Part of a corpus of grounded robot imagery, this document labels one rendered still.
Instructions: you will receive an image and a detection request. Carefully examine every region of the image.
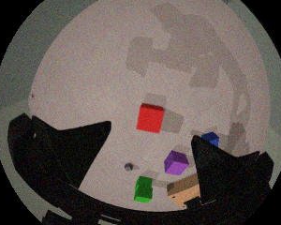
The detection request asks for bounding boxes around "purple cube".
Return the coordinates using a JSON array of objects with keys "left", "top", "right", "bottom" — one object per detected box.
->
[{"left": 164, "top": 151, "right": 189, "bottom": 175}]

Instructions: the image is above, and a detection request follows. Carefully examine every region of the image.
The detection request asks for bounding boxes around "red block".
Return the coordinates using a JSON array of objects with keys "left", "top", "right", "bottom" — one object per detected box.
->
[{"left": 137, "top": 102, "right": 164, "bottom": 134}]

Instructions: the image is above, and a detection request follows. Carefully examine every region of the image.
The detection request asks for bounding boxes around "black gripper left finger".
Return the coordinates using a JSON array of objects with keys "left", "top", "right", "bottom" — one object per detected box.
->
[{"left": 32, "top": 115, "right": 111, "bottom": 188}]

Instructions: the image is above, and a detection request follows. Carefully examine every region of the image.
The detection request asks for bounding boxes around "blue block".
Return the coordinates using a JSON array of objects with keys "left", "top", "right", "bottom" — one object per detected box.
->
[{"left": 200, "top": 131, "right": 219, "bottom": 146}]

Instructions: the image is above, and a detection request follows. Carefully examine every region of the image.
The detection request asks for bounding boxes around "green block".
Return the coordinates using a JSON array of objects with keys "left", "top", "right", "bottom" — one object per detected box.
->
[
  {"left": 136, "top": 176, "right": 152, "bottom": 188},
  {"left": 134, "top": 185, "right": 153, "bottom": 203}
]

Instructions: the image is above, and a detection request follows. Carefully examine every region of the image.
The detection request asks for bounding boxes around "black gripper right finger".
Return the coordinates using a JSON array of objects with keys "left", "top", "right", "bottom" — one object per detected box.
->
[{"left": 190, "top": 135, "right": 260, "bottom": 205}]

